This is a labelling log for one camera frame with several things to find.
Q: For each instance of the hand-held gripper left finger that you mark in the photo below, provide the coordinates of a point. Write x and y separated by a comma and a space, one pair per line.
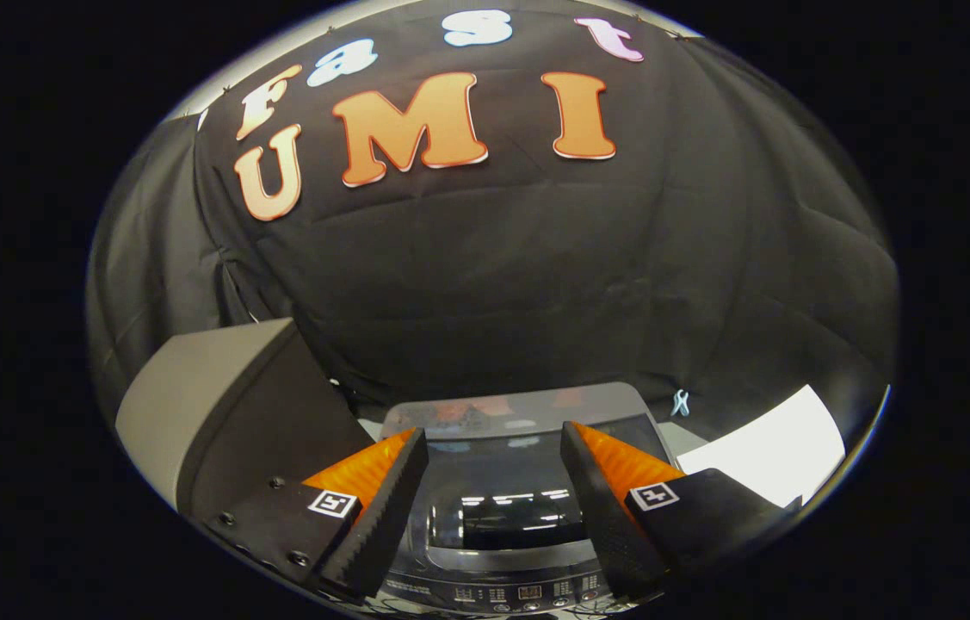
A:
381, 517

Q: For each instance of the grey side stand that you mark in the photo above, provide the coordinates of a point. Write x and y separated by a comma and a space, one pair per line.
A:
209, 379

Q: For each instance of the grey washing machine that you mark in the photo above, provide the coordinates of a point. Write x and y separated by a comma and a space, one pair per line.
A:
493, 590

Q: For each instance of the white flat board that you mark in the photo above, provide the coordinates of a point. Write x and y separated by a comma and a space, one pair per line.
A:
777, 448

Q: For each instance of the white spring clip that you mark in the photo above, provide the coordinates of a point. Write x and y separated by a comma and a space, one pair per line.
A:
680, 402

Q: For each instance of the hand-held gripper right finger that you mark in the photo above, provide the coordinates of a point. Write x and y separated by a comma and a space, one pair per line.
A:
609, 525

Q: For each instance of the dark glass washing machine lid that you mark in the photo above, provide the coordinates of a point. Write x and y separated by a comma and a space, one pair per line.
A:
493, 482

